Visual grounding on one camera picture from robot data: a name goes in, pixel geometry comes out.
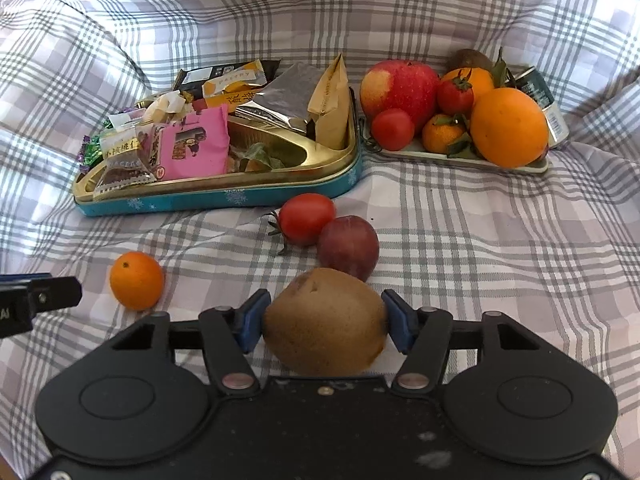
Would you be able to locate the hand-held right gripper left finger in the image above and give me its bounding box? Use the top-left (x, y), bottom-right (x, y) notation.
top-left (107, 289), bottom-right (273, 392)

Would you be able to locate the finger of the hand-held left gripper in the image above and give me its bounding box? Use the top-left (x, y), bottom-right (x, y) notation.
top-left (0, 272), bottom-right (83, 339)

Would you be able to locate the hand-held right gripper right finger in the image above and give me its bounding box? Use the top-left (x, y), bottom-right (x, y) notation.
top-left (381, 289), bottom-right (543, 393)

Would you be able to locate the large brown kiwi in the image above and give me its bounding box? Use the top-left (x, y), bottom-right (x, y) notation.
top-left (263, 267), bottom-right (388, 376)

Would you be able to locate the small orange mandarin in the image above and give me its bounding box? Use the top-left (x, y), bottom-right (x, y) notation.
top-left (110, 252), bottom-right (165, 312)

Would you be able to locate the dark red plum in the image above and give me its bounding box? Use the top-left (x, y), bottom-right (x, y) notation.
top-left (317, 215), bottom-right (380, 283)

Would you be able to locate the grey plaid blanket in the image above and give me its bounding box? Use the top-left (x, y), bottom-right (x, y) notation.
top-left (0, 0), bottom-right (640, 461)

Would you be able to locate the red tomato with stem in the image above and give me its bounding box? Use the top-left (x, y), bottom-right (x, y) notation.
top-left (265, 193), bottom-right (337, 256)

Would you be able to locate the teal and gold tin tray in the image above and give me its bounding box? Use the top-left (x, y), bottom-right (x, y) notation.
top-left (71, 85), bottom-right (363, 217)

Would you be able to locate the clear wrapped cookie packet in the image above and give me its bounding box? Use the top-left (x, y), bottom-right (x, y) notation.
top-left (92, 157), bottom-right (158, 198)

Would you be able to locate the green candy wrapper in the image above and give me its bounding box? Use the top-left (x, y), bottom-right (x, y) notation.
top-left (75, 144), bottom-right (103, 168)

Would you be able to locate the clear packet with yellow print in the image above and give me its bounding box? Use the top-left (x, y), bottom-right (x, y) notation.
top-left (99, 127), bottom-right (151, 161)

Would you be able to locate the white rectangular plate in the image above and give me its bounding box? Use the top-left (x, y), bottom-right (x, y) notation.
top-left (362, 115), bottom-right (549, 176)

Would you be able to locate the green crinkled wrapper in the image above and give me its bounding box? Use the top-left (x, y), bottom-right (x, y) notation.
top-left (240, 142), bottom-right (283, 173)

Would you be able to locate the pink snack packet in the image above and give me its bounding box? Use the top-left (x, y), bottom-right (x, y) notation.
top-left (150, 106), bottom-right (230, 181)

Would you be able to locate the round red tomato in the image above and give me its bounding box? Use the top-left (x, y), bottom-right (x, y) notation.
top-left (371, 108), bottom-right (416, 152)

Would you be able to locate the mandarin with leaves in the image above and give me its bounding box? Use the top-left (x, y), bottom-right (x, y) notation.
top-left (422, 113), bottom-right (472, 156)

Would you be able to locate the white candy wrapper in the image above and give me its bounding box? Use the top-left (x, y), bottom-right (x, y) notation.
top-left (145, 91), bottom-right (186, 123)

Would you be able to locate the brown paper snack packet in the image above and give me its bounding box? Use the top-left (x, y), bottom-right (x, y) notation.
top-left (306, 52), bottom-right (351, 150)

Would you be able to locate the large orange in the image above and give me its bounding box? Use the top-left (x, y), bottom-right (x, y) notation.
top-left (470, 87), bottom-right (550, 168)

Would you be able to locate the orange snack packet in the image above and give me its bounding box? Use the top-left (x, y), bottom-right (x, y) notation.
top-left (222, 87), bottom-right (263, 113)

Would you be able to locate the red tomato with green calyx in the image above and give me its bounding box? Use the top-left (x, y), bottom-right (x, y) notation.
top-left (437, 67), bottom-right (475, 116)

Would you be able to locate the red apple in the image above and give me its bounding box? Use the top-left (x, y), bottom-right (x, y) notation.
top-left (360, 59), bottom-right (441, 123)

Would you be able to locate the silver foil packet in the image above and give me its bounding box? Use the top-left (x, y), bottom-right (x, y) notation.
top-left (235, 61), bottom-right (333, 135)

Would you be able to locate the yellow snack packet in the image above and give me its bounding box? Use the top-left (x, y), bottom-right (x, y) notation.
top-left (202, 61), bottom-right (263, 98)

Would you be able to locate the medium orange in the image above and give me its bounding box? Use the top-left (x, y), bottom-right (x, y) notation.
top-left (440, 66), bottom-right (496, 106)

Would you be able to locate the black snack packet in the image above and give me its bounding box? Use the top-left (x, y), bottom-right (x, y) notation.
top-left (172, 59), bottom-right (281, 93)

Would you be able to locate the dark green can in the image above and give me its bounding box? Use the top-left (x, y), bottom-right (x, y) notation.
top-left (515, 66), bottom-right (569, 149)

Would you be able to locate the small brown kiwi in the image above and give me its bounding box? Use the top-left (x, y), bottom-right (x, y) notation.
top-left (446, 49), bottom-right (493, 72)

